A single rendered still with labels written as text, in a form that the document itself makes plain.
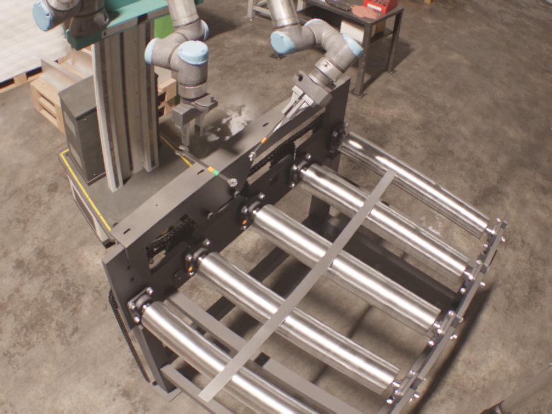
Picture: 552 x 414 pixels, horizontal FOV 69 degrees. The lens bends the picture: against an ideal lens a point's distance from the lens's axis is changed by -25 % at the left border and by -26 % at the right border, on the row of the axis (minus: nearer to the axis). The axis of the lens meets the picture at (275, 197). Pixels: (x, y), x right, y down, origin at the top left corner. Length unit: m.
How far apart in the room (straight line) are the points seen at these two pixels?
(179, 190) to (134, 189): 1.25
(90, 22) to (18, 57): 2.85
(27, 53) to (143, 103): 2.40
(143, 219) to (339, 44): 0.82
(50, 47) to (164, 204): 3.41
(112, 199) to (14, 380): 1.30
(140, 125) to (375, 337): 1.70
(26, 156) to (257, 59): 2.28
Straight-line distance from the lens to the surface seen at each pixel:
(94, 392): 2.54
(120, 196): 2.81
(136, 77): 2.55
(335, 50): 1.62
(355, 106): 4.07
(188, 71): 1.44
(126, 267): 1.55
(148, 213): 1.55
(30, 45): 4.73
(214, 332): 1.73
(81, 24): 1.99
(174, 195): 1.59
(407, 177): 2.17
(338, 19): 4.50
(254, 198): 1.93
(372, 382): 1.59
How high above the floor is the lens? 2.30
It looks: 46 degrees down
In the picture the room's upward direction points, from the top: 6 degrees clockwise
